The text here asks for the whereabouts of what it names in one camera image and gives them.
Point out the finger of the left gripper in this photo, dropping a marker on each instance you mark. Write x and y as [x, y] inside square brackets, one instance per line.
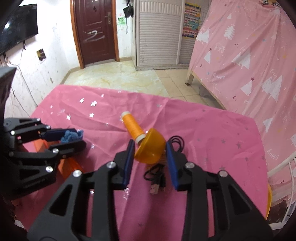
[31, 129]
[57, 151]

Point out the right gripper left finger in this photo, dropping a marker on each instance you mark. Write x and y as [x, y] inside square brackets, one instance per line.
[83, 206]

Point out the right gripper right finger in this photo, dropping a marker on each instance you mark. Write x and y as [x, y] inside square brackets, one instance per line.
[217, 208]

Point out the blue knitted sock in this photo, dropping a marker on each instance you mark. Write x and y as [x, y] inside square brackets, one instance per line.
[71, 136]

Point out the orange box far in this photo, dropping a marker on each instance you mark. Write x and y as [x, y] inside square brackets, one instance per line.
[67, 165]

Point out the orange plastic half capsule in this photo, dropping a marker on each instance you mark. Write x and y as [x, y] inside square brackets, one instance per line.
[151, 148]

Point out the dark red door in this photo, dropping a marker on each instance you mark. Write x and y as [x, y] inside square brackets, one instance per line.
[94, 31]

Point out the white louvered wardrobe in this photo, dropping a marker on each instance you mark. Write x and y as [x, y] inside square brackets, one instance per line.
[157, 41]

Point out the black bags hanging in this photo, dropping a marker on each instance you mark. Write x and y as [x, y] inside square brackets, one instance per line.
[129, 9]

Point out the pink tree-print bed curtain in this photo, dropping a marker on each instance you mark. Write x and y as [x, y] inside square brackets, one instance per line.
[244, 54]

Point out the wall mounted television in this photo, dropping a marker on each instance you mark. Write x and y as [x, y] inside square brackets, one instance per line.
[21, 26]

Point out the colourful wall poster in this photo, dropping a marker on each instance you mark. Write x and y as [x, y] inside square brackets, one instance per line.
[192, 13]

